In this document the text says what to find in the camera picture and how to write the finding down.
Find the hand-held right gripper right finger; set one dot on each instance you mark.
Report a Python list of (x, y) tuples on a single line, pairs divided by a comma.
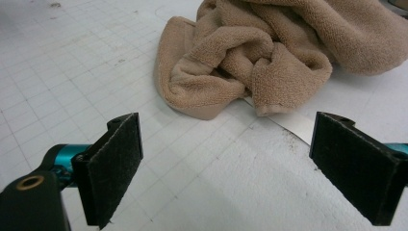
[(359, 170)]

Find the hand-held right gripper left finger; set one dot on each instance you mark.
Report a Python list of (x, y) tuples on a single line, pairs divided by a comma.
[(109, 166)]

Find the white grid mat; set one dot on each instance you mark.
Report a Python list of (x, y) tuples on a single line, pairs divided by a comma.
[(80, 80)]

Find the tan terry towel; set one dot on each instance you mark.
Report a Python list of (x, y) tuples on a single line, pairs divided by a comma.
[(282, 48)]

